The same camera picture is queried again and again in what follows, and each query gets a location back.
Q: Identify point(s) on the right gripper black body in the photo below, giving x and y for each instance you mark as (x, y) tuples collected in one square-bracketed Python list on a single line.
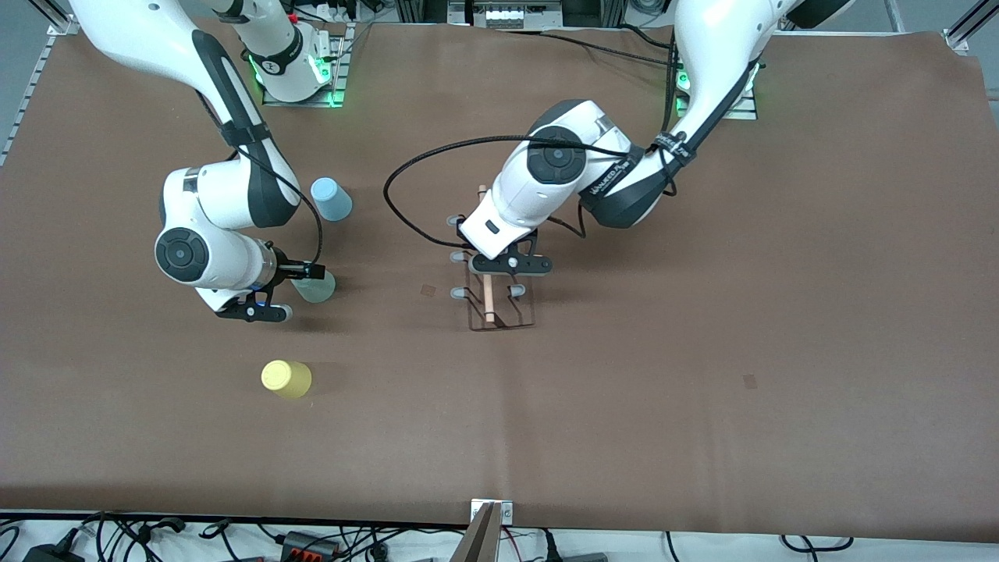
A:
[(290, 270)]

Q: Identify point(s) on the pale green plastic cup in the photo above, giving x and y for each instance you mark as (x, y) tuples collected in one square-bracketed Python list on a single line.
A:
[(318, 290)]

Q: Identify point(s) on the yellow plastic cup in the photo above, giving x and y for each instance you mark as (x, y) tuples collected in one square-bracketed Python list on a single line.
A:
[(287, 380)]

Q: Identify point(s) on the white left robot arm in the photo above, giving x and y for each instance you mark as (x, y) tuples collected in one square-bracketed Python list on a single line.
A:
[(702, 47)]

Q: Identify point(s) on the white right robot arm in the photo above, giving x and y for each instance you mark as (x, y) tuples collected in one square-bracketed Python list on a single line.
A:
[(226, 195)]

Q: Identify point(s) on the light blue plastic cup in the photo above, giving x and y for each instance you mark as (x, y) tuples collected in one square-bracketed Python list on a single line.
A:
[(332, 201)]

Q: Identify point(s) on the brown table cover sheet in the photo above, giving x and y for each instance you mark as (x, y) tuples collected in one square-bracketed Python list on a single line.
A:
[(624, 437)]

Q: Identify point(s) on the metal terminal block unit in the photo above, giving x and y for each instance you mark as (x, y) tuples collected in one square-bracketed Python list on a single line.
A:
[(507, 14)]

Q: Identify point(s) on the white power strip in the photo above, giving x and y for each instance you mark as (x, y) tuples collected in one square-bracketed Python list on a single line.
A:
[(335, 9)]

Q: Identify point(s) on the black orange connector box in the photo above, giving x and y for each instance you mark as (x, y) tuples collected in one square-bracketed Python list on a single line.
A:
[(308, 544)]

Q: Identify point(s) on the black mains plug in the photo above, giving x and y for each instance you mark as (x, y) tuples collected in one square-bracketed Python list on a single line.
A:
[(550, 550)]

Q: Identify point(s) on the flat grey box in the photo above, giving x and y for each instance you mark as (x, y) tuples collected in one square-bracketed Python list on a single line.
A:
[(585, 557)]

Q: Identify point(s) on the black power adapter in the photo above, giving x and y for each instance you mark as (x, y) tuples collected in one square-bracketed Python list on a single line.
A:
[(51, 556)]

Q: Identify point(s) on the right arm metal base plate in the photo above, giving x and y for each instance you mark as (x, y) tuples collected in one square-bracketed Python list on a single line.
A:
[(341, 78)]

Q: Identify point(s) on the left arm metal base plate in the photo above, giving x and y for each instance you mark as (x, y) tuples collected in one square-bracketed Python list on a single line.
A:
[(741, 113)]

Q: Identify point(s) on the small metal mounting bracket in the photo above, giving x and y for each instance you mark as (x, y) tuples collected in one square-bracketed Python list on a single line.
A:
[(507, 513)]

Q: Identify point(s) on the perforated aluminium edge rail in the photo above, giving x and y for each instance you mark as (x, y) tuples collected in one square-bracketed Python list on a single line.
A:
[(27, 97)]

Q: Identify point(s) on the grey camera support beam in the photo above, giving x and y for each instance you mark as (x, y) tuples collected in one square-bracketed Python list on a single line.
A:
[(478, 542)]

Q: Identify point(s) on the aluminium frame profile with bracket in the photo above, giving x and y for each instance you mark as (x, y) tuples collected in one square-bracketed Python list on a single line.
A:
[(55, 19), (972, 27)]

